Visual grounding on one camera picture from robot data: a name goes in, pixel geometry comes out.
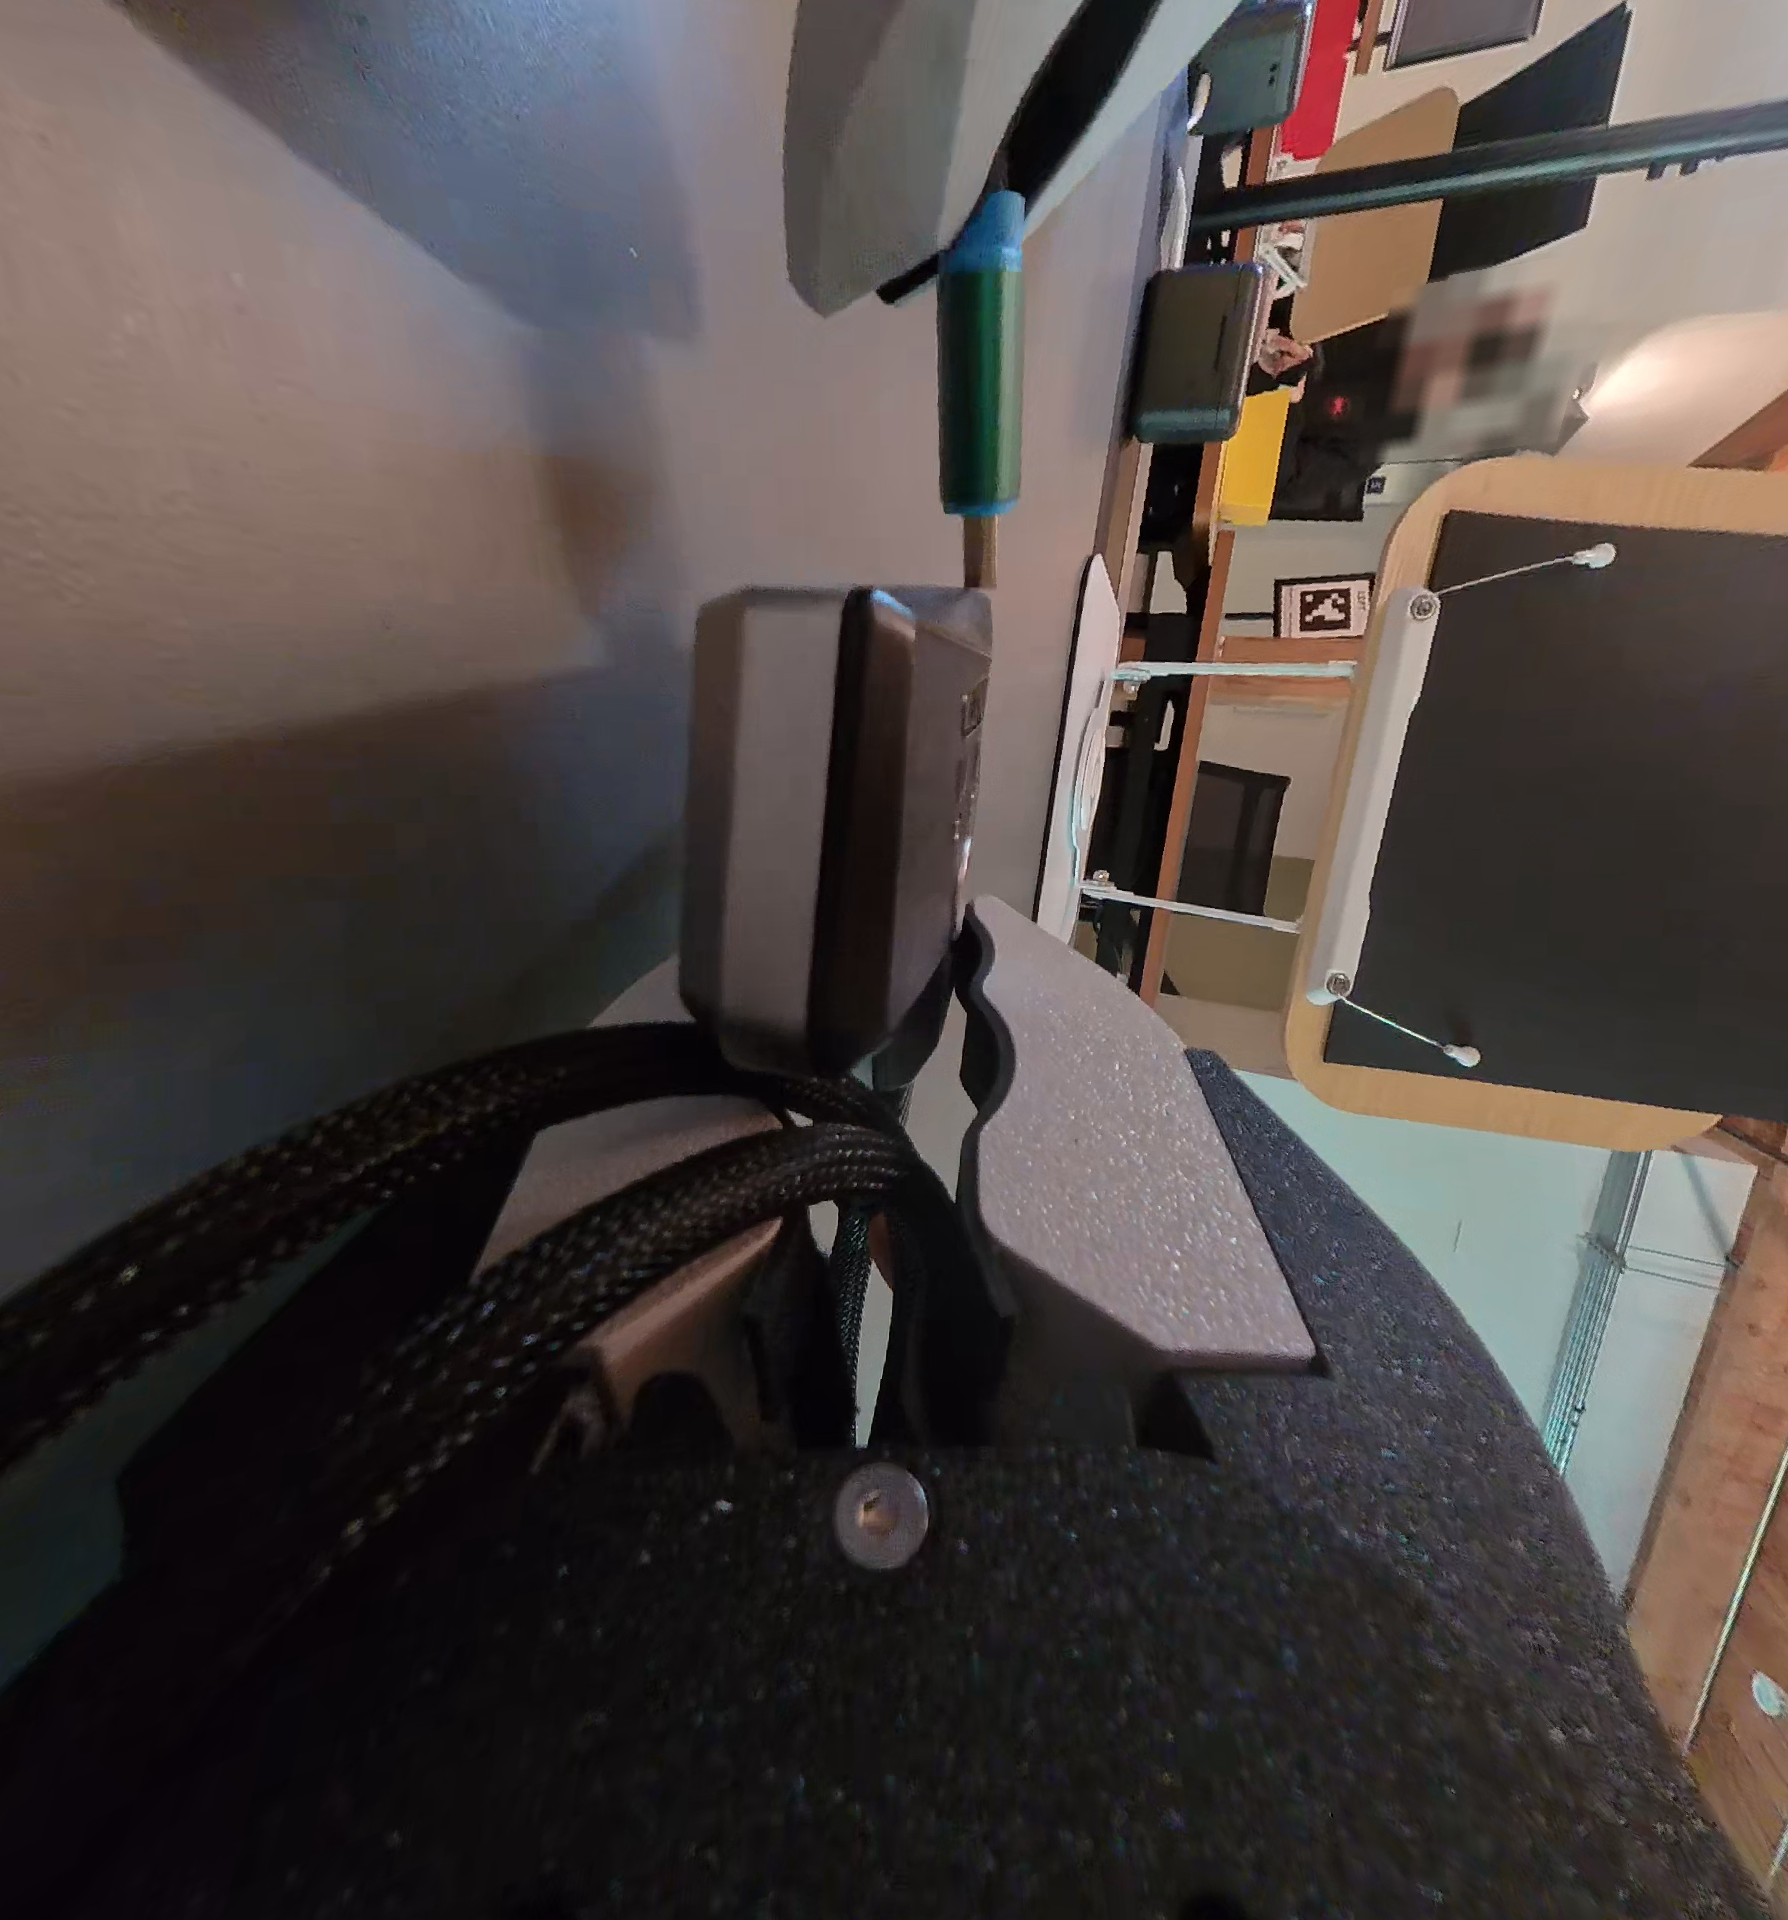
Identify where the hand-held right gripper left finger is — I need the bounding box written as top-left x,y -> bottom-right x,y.
466,975 -> 800,1472

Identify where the red plastic bin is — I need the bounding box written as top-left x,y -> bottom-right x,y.
1274,0 -> 1362,159

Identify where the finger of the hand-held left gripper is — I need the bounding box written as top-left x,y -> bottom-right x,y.
780,0 -> 1080,318
1017,0 -> 1244,244

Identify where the black monitor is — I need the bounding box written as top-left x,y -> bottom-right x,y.
1380,0 -> 1547,68

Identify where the black tilted panel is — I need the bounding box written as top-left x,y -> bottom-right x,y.
1433,6 -> 1633,278

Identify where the black board on white stand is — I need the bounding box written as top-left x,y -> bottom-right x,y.
1031,458 -> 1788,1154

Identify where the small black box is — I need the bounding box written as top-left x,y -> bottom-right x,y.
1130,262 -> 1271,446
1186,0 -> 1312,139

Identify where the black pole with round top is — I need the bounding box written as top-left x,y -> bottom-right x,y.
1186,86 -> 1788,235

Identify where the black HDMI switch with cable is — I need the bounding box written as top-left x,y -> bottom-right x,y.
0,584 -> 1015,1651

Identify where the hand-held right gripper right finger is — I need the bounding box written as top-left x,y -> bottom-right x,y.
954,895 -> 1319,1374

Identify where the black braided green-plug cable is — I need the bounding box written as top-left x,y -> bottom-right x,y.
935,192 -> 1027,588

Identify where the small yellow bin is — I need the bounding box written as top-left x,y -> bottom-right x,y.
1211,394 -> 1293,530

